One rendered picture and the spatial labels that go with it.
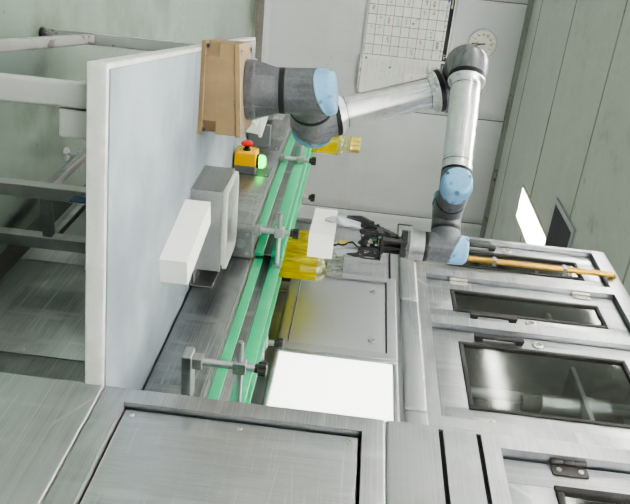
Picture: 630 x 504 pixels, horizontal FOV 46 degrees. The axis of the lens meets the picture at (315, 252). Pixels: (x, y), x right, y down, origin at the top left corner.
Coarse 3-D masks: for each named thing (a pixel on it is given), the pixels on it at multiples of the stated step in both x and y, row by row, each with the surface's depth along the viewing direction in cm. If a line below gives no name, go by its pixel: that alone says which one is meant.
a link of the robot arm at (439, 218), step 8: (432, 208) 193; (464, 208) 186; (432, 216) 191; (440, 216) 188; (448, 216) 186; (456, 216) 186; (432, 224) 190; (440, 224) 188; (448, 224) 187; (456, 224) 188
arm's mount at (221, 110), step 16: (208, 48) 178; (224, 48) 177; (240, 48) 177; (208, 64) 178; (224, 64) 178; (240, 64) 178; (208, 80) 179; (224, 80) 179; (240, 80) 179; (208, 96) 180; (224, 96) 180; (240, 96) 180; (208, 112) 181; (224, 112) 181; (240, 112) 181; (208, 128) 185; (224, 128) 182; (240, 128) 182
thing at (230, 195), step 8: (232, 176) 192; (232, 184) 188; (224, 192) 185; (232, 192) 199; (224, 200) 183; (232, 200) 200; (224, 208) 184; (232, 208) 201; (224, 216) 185; (232, 216) 202; (224, 224) 186; (232, 224) 204; (224, 232) 187; (232, 232) 205; (224, 240) 188; (232, 240) 205; (224, 248) 189; (232, 248) 202; (224, 256) 190; (224, 264) 191
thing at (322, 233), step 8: (320, 208) 202; (320, 216) 195; (328, 216) 195; (312, 224) 186; (320, 224) 187; (328, 224) 188; (312, 232) 180; (320, 232) 180; (328, 232) 181; (312, 240) 180; (320, 240) 180; (328, 240) 180; (312, 248) 181; (320, 248) 181; (328, 248) 181; (312, 256) 181; (320, 256) 181; (328, 256) 181
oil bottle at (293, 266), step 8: (288, 256) 222; (296, 256) 223; (304, 256) 223; (288, 264) 220; (296, 264) 220; (304, 264) 219; (312, 264) 219; (320, 264) 220; (280, 272) 221; (288, 272) 221; (296, 272) 221; (304, 272) 220; (312, 272) 220; (320, 272) 220; (312, 280) 222
